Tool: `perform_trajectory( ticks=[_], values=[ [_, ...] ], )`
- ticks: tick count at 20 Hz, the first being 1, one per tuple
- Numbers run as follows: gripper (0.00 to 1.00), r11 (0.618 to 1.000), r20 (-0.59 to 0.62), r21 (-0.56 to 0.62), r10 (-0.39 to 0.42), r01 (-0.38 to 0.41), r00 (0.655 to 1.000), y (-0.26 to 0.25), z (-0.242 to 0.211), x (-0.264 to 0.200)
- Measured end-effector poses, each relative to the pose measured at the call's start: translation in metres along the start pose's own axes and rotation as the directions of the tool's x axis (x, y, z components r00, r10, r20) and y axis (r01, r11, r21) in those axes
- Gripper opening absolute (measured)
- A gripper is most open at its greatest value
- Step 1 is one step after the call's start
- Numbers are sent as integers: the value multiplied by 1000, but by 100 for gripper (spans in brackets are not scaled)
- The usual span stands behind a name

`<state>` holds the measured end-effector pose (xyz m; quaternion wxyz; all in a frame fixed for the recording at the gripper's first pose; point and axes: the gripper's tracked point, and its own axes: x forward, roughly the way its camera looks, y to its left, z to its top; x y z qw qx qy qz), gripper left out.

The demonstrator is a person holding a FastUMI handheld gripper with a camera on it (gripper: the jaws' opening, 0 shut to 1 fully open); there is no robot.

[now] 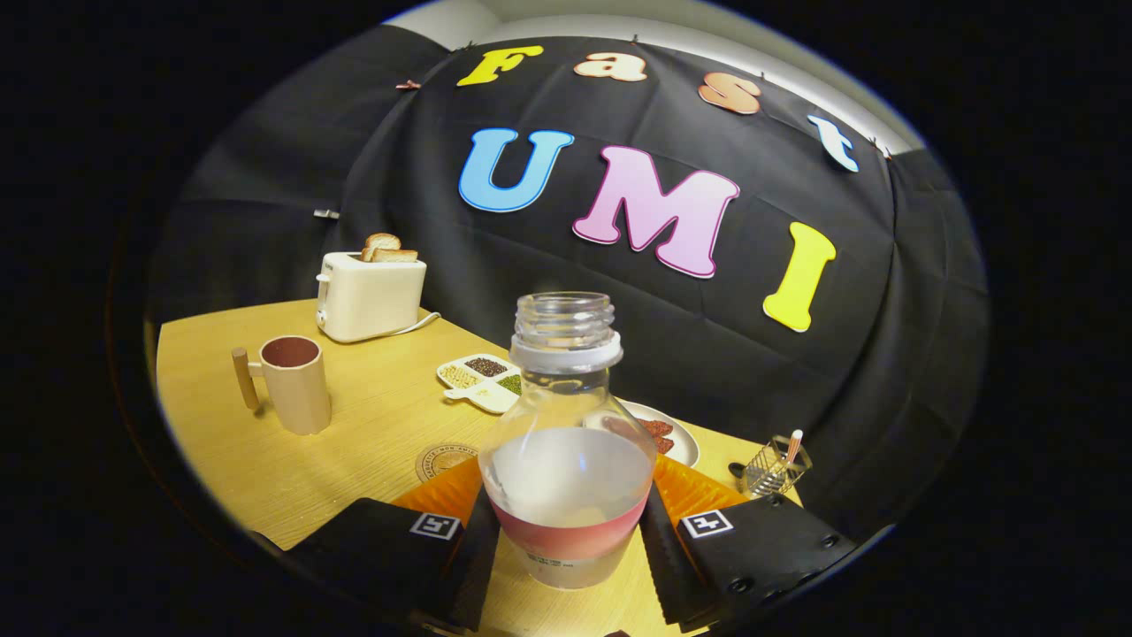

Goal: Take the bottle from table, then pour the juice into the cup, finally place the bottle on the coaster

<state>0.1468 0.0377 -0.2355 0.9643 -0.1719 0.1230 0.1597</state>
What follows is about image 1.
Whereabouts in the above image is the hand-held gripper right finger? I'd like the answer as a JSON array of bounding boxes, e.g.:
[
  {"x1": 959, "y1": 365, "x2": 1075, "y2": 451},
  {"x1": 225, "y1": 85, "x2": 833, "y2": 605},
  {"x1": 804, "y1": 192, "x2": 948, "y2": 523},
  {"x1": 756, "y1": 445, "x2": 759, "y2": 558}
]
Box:
[{"x1": 639, "y1": 454, "x2": 857, "y2": 633}]

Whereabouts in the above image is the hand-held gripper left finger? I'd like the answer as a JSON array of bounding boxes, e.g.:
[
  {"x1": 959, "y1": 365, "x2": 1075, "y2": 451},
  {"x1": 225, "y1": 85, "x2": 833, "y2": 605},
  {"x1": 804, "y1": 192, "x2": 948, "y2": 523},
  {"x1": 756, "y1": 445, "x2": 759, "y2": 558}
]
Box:
[{"x1": 287, "y1": 456, "x2": 503, "y2": 633}]

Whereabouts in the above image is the round cork coaster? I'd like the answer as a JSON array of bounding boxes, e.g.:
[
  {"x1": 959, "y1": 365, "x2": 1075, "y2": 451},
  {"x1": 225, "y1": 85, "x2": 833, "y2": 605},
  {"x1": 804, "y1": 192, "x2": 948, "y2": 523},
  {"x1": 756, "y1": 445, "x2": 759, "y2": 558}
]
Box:
[{"x1": 416, "y1": 443, "x2": 480, "y2": 483}]

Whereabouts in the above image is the clear juice bottle red label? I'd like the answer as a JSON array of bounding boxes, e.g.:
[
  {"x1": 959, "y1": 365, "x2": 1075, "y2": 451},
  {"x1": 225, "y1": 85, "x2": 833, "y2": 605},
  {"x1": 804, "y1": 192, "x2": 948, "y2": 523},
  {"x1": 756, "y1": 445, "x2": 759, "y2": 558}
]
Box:
[{"x1": 478, "y1": 292, "x2": 657, "y2": 591}]

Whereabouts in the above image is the beige cup wooden handle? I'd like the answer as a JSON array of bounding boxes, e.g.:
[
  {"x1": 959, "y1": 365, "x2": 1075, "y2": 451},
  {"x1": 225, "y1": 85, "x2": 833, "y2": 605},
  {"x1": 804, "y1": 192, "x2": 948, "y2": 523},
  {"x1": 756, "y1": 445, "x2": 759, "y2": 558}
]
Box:
[{"x1": 232, "y1": 335, "x2": 333, "y2": 436}]

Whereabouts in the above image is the round white plate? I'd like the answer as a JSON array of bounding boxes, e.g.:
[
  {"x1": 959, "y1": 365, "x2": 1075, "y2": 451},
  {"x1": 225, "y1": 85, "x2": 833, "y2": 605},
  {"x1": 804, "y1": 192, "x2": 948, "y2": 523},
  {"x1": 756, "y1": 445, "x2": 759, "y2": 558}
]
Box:
[{"x1": 615, "y1": 400, "x2": 700, "y2": 468}]

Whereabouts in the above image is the clear glass holder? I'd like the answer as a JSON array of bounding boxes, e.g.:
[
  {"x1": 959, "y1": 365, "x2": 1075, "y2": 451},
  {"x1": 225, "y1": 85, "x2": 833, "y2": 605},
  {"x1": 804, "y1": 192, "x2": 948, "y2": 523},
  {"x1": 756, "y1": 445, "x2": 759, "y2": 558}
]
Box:
[{"x1": 741, "y1": 435, "x2": 806, "y2": 498}]

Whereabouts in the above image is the wooden table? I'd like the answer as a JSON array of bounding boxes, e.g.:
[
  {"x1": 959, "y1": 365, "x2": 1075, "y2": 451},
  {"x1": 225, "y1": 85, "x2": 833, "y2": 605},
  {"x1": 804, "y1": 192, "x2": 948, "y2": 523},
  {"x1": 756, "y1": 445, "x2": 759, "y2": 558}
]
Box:
[{"x1": 155, "y1": 299, "x2": 801, "y2": 637}]

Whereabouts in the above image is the white divided grain dish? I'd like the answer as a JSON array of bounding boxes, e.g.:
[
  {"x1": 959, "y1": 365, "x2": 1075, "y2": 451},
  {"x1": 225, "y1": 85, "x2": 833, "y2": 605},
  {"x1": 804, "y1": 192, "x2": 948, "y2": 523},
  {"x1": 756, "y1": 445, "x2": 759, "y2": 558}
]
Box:
[{"x1": 436, "y1": 354, "x2": 523, "y2": 415}]

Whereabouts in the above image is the white toaster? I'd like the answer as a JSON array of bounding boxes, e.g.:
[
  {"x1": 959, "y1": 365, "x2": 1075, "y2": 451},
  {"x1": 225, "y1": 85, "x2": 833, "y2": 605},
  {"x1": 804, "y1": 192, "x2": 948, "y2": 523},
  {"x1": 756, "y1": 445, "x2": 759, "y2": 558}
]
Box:
[{"x1": 316, "y1": 251, "x2": 427, "y2": 344}]

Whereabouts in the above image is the black backdrop cloth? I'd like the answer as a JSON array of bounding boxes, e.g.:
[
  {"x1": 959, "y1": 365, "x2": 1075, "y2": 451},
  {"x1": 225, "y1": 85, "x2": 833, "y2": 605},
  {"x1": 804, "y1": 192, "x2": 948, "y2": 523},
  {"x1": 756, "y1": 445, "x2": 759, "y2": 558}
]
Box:
[{"x1": 146, "y1": 25, "x2": 987, "y2": 541}]

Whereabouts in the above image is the white toaster cable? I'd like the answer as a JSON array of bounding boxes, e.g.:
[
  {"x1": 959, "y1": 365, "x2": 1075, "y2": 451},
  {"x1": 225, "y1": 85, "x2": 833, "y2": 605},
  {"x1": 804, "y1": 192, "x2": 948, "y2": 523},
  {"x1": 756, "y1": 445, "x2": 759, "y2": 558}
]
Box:
[{"x1": 389, "y1": 311, "x2": 441, "y2": 339}]

